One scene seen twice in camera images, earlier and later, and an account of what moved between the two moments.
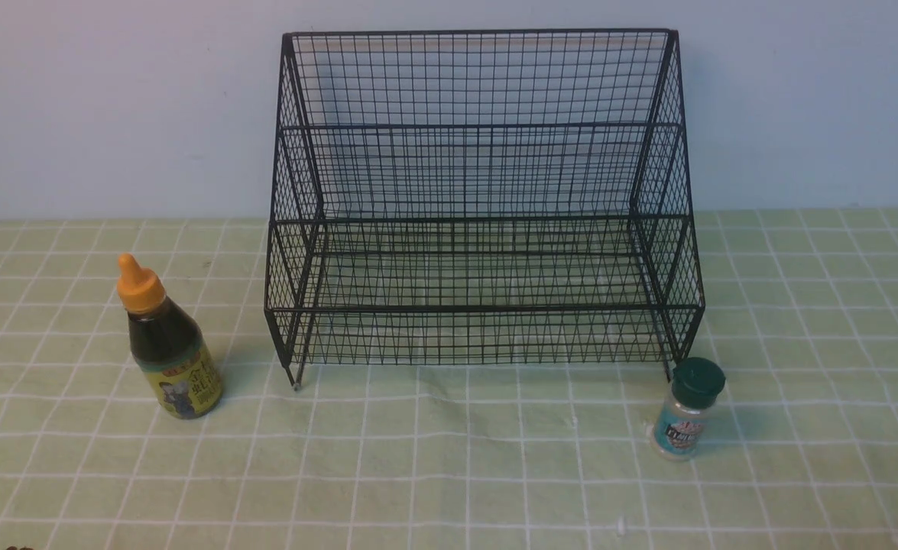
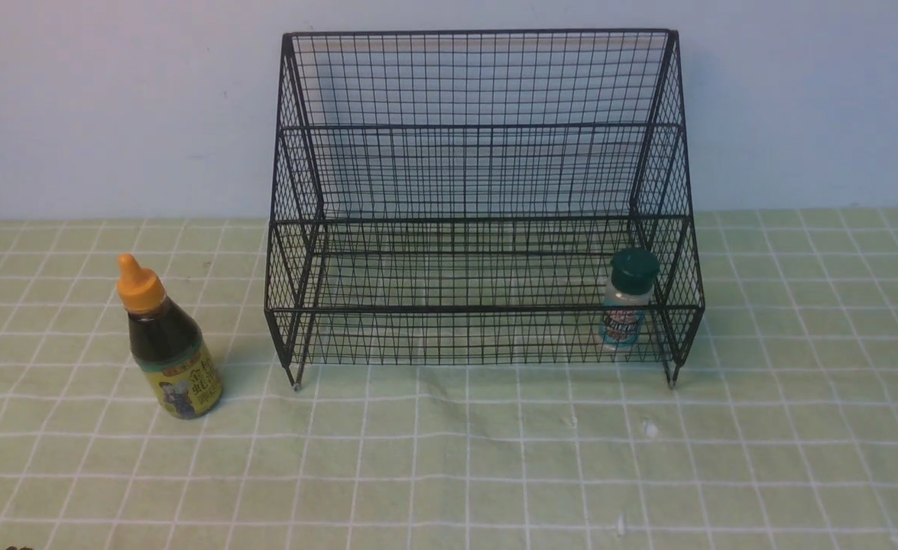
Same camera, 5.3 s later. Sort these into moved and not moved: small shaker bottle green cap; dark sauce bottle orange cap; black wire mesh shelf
Moved: small shaker bottle green cap
Not moved: dark sauce bottle orange cap; black wire mesh shelf
